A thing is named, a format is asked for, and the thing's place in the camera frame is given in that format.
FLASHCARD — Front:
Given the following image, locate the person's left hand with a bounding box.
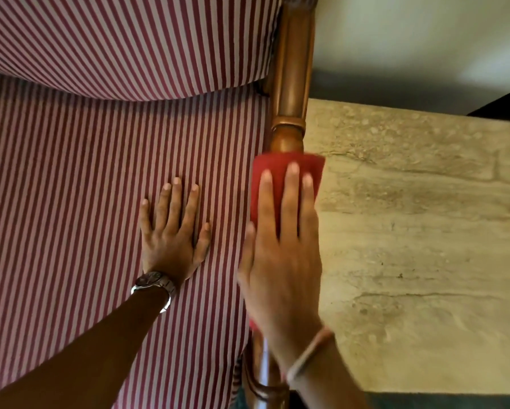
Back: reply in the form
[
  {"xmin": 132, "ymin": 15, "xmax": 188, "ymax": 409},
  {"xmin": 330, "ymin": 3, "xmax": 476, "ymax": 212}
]
[{"xmin": 139, "ymin": 177, "xmax": 212, "ymax": 285}]

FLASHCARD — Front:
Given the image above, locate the pink wrist bangle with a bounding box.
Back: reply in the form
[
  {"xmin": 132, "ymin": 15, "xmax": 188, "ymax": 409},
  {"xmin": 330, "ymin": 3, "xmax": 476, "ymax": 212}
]
[{"xmin": 282, "ymin": 327, "xmax": 336, "ymax": 385}]

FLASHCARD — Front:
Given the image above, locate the red cleaning cloth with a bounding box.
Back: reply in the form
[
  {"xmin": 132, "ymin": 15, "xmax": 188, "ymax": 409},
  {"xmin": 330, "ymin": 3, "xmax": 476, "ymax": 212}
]
[{"xmin": 248, "ymin": 151, "xmax": 326, "ymax": 333}]

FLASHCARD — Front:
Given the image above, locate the silver wristwatch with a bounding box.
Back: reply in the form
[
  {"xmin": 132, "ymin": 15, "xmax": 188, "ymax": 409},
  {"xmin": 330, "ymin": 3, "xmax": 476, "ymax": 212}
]
[{"xmin": 130, "ymin": 271, "xmax": 177, "ymax": 314}]

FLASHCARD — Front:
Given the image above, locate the person's right forearm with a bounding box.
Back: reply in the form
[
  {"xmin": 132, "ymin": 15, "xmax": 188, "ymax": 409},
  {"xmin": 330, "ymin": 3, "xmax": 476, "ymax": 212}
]
[{"xmin": 287, "ymin": 336, "xmax": 368, "ymax": 409}]

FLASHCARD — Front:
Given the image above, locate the red striped back cushion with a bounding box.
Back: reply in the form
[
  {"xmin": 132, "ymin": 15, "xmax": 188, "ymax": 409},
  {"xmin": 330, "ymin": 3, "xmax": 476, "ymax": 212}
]
[{"xmin": 0, "ymin": 0, "xmax": 285, "ymax": 102}]

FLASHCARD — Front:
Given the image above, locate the person's right hand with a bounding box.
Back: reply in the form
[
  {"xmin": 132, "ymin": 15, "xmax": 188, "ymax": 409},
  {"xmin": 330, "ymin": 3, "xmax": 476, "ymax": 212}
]
[{"xmin": 237, "ymin": 162, "xmax": 323, "ymax": 358}]

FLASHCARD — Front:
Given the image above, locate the person's left forearm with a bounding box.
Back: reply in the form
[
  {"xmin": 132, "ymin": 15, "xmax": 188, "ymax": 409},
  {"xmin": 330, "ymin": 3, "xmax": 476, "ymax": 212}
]
[{"xmin": 0, "ymin": 287, "xmax": 171, "ymax": 409}]

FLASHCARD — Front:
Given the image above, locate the wooden sofa armrest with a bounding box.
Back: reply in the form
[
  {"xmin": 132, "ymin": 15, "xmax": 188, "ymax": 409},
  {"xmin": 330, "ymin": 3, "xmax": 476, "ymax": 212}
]
[{"xmin": 241, "ymin": 0, "xmax": 320, "ymax": 409}]

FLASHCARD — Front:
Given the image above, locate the red striped seat cushion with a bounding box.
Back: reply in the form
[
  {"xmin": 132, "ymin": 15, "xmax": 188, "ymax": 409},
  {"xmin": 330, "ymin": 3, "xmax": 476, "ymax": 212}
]
[{"xmin": 0, "ymin": 69, "xmax": 270, "ymax": 409}]

